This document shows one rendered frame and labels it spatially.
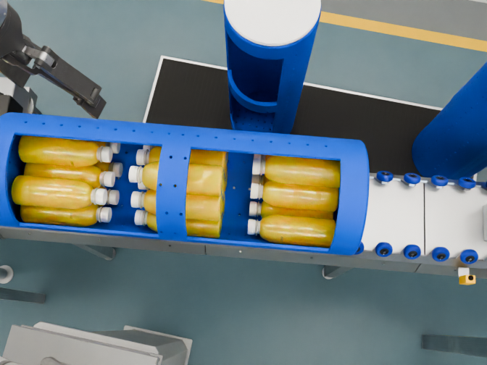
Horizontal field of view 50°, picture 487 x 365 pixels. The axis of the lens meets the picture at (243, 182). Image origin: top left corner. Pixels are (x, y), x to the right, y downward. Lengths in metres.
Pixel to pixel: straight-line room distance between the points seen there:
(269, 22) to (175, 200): 0.63
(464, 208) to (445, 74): 1.33
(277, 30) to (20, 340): 1.04
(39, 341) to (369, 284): 1.50
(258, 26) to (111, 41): 1.37
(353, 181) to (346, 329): 1.29
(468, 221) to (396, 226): 0.20
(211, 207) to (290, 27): 0.59
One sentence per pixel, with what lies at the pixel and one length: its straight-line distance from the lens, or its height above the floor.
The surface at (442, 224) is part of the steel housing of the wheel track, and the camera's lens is 1.54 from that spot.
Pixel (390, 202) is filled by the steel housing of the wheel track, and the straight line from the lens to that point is 1.51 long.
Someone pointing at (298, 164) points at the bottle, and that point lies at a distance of 1.25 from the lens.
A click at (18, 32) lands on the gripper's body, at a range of 0.68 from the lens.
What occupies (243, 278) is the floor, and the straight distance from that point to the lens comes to 2.35.
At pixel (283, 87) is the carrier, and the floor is 0.75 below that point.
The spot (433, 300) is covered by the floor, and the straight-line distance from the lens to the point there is 2.49.
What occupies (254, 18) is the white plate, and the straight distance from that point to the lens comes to 1.56.
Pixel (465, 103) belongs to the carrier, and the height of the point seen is 0.73.
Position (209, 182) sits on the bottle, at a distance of 1.19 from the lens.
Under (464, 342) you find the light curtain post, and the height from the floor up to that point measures 0.45.
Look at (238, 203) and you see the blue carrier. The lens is 1.42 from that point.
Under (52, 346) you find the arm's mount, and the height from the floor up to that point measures 1.07.
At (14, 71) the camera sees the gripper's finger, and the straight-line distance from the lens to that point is 0.86.
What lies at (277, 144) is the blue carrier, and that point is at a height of 1.21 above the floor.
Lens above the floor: 2.35
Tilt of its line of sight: 75 degrees down
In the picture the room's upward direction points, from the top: straight up
